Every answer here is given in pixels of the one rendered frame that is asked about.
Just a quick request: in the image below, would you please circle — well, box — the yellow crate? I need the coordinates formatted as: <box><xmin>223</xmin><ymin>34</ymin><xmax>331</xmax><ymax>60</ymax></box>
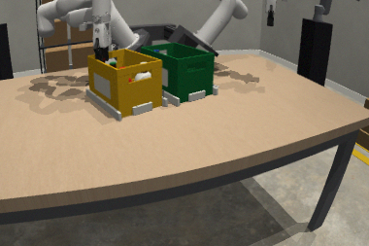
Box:
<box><xmin>87</xmin><ymin>49</ymin><xmax>162</xmax><ymax>118</ymax></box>

